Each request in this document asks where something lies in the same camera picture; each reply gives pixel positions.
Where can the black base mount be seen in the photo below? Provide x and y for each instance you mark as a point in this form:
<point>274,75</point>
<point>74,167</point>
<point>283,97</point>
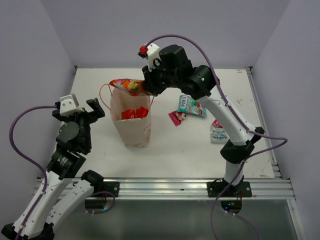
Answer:
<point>103,198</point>
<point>228,188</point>

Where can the orange fruit candy bag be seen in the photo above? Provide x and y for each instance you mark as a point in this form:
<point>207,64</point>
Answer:
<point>133,87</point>

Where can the printed bear paper bag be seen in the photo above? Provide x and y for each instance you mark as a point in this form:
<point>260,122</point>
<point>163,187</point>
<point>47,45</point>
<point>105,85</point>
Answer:
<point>135,133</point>

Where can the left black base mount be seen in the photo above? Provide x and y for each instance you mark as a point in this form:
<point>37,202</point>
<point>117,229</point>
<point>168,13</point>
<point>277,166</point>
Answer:
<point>103,198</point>

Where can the silver blue packet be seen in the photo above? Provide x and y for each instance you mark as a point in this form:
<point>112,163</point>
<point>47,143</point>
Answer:
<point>218,135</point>

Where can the aluminium front rail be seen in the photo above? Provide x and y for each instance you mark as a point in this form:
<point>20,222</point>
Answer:
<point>197,189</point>

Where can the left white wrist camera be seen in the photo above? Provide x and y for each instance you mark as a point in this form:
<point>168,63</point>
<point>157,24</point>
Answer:
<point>69,105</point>

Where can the pink small snack packet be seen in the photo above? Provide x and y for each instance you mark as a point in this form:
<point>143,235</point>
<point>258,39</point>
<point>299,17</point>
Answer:
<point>177,117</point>

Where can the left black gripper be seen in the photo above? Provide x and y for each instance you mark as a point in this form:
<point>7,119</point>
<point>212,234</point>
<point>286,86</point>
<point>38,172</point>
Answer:
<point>97,112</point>

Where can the large red candy bag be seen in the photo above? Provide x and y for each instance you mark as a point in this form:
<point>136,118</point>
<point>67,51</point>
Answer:
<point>128,114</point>

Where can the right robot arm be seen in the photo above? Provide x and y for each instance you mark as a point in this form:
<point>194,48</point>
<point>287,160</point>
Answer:
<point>202,86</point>

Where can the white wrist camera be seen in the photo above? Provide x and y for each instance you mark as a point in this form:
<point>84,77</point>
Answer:
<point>149,52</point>
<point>69,105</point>

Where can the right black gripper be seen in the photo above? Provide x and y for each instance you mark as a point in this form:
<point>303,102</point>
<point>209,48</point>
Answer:
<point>150,84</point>

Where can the red pink snack packet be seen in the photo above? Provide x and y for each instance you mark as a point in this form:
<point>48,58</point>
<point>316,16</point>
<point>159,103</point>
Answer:
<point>216,124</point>

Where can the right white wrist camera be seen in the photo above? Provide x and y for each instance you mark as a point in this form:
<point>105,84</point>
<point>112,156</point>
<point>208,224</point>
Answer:
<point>149,52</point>

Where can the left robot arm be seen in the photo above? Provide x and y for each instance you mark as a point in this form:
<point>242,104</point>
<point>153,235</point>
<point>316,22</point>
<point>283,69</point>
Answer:
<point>47,211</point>

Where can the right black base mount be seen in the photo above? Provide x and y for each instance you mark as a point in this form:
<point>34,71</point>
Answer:
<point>228,188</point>

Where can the green Fox's mint bag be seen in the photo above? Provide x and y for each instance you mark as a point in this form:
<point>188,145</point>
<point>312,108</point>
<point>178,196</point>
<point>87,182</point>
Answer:
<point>190,106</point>

